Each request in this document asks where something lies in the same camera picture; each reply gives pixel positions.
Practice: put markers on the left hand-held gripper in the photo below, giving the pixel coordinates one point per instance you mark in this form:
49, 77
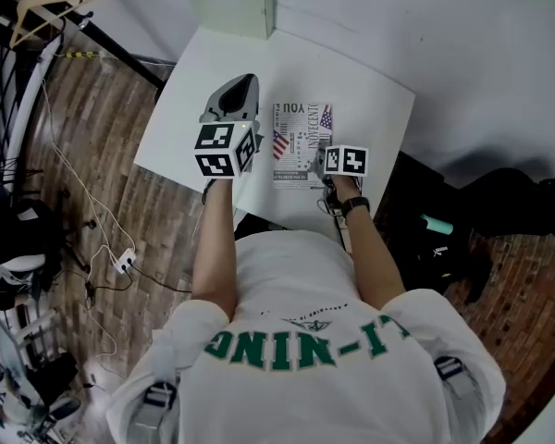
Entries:
215, 153

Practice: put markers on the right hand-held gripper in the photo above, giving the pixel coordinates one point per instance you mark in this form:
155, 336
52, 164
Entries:
351, 160

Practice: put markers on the printed flag cover book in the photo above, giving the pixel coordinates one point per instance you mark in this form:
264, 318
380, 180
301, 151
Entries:
300, 123

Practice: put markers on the person's left forearm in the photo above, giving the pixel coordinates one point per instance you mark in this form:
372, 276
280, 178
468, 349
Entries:
215, 252

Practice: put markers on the person's right forearm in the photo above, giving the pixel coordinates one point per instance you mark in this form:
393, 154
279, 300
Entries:
370, 257

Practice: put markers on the black wristwatch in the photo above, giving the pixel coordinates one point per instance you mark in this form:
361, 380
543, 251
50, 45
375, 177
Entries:
355, 205

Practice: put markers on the white table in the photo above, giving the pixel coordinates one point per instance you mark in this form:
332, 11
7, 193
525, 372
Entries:
203, 63

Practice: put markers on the teal bottle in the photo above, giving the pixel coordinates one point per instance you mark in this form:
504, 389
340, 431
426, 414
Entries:
437, 225

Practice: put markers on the black backpack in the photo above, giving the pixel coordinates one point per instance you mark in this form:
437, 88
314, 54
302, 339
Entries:
425, 257

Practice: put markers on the black coat stand pole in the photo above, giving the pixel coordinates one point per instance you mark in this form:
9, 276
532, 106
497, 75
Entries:
120, 51

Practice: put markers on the white power strip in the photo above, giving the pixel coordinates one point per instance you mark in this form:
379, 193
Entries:
125, 261

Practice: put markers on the yellow and black tape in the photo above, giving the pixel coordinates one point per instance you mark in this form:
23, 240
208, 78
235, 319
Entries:
81, 55

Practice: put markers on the black office chair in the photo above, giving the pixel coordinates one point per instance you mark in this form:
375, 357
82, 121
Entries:
18, 234

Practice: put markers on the black metal railing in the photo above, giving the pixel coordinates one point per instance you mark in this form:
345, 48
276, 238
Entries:
0, 86

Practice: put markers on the wooden clothes hanger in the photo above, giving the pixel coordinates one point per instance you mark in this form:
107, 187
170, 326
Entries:
32, 0

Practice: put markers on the white t-shirt with green print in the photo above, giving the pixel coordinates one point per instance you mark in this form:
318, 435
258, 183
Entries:
305, 410

